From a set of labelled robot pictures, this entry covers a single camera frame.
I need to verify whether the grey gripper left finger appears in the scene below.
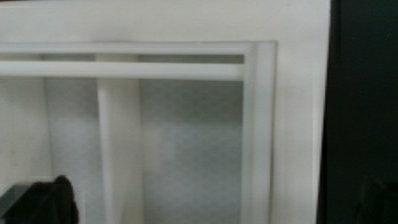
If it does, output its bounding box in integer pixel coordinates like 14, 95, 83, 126
0, 175, 78, 224

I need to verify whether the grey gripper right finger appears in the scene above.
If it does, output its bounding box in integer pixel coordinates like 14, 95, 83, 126
355, 178, 398, 224

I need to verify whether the white cabinet body box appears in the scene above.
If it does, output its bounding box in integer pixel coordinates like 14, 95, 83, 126
0, 0, 330, 224

